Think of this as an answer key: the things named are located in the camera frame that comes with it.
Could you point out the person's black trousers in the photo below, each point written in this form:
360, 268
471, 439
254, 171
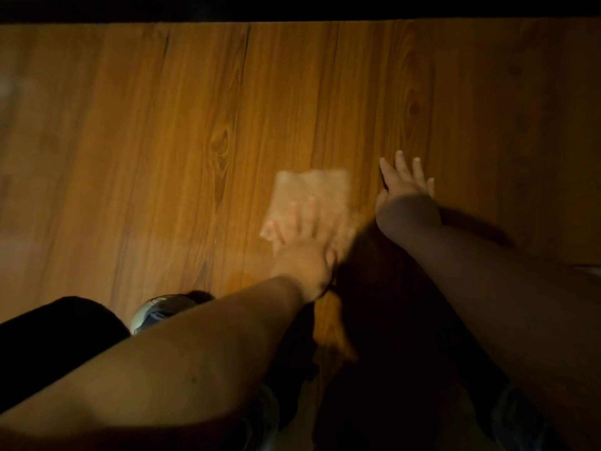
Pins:
51, 342

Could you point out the person's right little finger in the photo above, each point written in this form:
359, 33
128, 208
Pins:
430, 186

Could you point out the beige cleaning cloth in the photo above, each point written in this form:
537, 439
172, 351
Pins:
317, 192

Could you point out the person's right hand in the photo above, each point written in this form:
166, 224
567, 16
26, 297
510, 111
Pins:
406, 204

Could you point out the person's left forearm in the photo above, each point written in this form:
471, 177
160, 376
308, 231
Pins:
178, 361

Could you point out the person's right thumb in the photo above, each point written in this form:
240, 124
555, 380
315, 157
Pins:
380, 200

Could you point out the person's right middle finger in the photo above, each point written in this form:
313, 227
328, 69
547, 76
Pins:
402, 165

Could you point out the person's right forearm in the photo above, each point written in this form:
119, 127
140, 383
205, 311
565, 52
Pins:
507, 295

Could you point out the grey shoe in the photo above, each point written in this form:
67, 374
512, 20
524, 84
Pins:
162, 309

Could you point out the person's left hand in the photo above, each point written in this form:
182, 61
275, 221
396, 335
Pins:
303, 260

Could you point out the person's left thumb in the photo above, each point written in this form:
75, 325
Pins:
331, 260

